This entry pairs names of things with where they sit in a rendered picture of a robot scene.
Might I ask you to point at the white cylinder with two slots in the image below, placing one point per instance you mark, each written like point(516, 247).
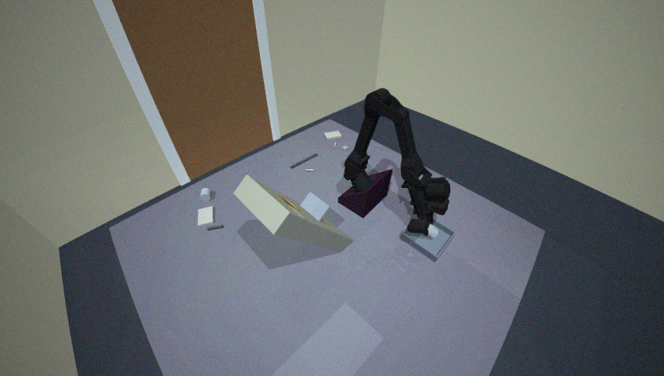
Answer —
point(432, 231)

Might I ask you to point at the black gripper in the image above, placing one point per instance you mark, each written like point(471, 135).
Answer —
point(421, 224)

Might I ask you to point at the light grey cylinder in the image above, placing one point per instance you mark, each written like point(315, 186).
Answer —
point(205, 194)

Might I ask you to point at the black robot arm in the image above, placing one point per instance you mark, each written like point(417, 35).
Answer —
point(382, 103)

